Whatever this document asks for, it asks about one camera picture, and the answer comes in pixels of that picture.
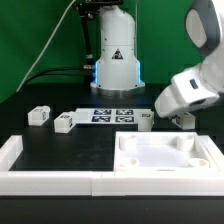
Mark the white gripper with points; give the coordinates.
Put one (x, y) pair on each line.
(187, 92)

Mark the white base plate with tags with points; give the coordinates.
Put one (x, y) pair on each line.
(111, 116)

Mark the white square tabletop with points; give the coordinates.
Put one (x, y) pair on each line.
(159, 151)

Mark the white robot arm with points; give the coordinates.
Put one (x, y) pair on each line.
(118, 70)

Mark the white U-shaped fence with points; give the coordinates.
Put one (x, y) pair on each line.
(194, 181)

